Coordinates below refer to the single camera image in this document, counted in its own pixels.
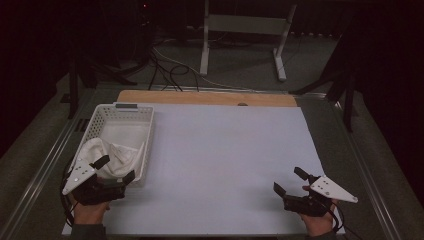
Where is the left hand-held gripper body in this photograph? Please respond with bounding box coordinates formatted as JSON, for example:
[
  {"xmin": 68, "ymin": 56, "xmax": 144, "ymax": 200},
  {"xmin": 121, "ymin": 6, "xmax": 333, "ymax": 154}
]
[{"xmin": 61, "ymin": 158, "xmax": 128, "ymax": 206}]

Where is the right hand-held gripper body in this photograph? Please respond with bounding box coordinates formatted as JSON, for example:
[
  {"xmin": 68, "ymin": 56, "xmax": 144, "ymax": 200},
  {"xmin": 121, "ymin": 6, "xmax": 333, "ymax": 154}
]
[{"xmin": 282, "ymin": 175, "xmax": 359, "ymax": 218}]

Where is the white baby romper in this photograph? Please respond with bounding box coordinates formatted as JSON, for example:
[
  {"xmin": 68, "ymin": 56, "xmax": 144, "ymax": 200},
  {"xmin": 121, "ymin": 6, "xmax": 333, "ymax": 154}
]
[{"xmin": 77, "ymin": 137, "xmax": 147, "ymax": 181}]

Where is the white perforated plastic basket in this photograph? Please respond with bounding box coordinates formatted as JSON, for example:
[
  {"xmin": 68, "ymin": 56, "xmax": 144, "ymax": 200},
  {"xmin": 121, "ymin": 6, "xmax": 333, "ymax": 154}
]
[{"xmin": 65, "ymin": 102, "xmax": 156, "ymax": 188}]

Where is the person's right hand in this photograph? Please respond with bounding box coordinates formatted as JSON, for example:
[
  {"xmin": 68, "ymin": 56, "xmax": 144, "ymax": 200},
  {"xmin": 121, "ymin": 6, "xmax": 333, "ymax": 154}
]
[{"xmin": 299, "ymin": 185, "xmax": 340, "ymax": 238}]

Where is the person's left hand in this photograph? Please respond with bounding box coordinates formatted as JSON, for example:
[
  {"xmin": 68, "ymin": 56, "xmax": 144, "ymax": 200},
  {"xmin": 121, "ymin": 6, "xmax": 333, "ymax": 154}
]
[{"xmin": 68, "ymin": 194, "xmax": 111, "ymax": 226}]

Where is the black stand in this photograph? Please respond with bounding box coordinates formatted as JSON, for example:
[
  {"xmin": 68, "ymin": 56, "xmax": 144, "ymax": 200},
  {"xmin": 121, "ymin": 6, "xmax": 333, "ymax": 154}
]
[
  {"xmin": 289, "ymin": 33, "xmax": 359, "ymax": 134},
  {"xmin": 66, "ymin": 56, "xmax": 138, "ymax": 120}
]

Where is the dark equipment rack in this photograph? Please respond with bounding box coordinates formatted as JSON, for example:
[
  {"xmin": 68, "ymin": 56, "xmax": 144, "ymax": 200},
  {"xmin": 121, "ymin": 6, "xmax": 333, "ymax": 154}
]
[{"xmin": 133, "ymin": 0, "xmax": 158, "ymax": 64}]

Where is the right hand-held gripper cable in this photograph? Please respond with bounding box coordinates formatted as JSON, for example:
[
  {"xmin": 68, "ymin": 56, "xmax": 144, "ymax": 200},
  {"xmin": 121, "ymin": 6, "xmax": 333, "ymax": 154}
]
[{"xmin": 328, "ymin": 199, "xmax": 364, "ymax": 240}]

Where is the hand-held gripper cable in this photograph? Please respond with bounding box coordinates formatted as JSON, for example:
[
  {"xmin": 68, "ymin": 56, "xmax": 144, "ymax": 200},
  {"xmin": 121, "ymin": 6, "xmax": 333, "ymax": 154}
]
[
  {"xmin": 59, "ymin": 166, "xmax": 79, "ymax": 228},
  {"xmin": 328, "ymin": 199, "xmax": 364, "ymax": 240}
]

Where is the left hand-held gripper cable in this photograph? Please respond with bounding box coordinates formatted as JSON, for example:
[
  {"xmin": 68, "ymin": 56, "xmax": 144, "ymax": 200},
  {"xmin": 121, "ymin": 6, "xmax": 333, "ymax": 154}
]
[{"xmin": 59, "ymin": 166, "xmax": 79, "ymax": 228}]

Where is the metal rail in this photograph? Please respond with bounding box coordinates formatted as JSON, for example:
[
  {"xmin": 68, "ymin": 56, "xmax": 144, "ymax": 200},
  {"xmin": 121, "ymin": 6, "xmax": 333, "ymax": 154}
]
[
  {"xmin": 0, "ymin": 89, "xmax": 98, "ymax": 240},
  {"xmin": 328, "ymin": 94, "xmax": 403, "ymax": 240}
]

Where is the looped black cable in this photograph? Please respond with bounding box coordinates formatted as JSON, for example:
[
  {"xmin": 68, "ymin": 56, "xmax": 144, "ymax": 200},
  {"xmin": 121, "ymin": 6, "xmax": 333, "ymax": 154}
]
[{"xmin": 148, "ymin": 49, "xmax": 201, "ymax": 93}]

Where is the white cable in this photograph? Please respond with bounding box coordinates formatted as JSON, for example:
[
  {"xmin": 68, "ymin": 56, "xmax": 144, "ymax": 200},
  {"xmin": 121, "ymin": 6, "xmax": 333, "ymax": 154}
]
[{"xmin": 152, "ymin": 47, "xmax": 256, "ymax": 92}]

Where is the white metal stand frame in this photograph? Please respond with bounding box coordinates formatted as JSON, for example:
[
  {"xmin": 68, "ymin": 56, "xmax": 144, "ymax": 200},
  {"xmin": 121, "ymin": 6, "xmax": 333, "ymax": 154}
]
[{"xmin": 199, "ymin": 0, "xmax": 298, "ymax": 83}]

